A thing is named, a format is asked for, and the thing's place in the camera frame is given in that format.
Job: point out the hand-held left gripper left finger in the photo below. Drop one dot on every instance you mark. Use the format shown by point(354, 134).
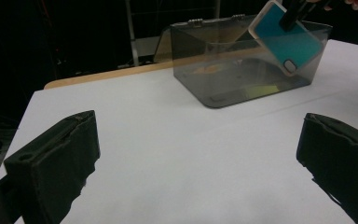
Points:
point(52, 168)

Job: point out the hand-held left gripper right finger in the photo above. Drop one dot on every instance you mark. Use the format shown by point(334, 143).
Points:
point(345, 155)

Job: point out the white metal stand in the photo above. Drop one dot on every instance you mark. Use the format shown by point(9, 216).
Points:
point(133, 37)

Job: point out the transparent grey plastic box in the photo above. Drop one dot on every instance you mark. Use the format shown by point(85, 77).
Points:
point(230, 71)

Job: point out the white paper sheet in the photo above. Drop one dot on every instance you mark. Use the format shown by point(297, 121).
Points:
point(183, 161)

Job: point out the iridescent clear phone case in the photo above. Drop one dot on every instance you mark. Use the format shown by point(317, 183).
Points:
point(287, 43)

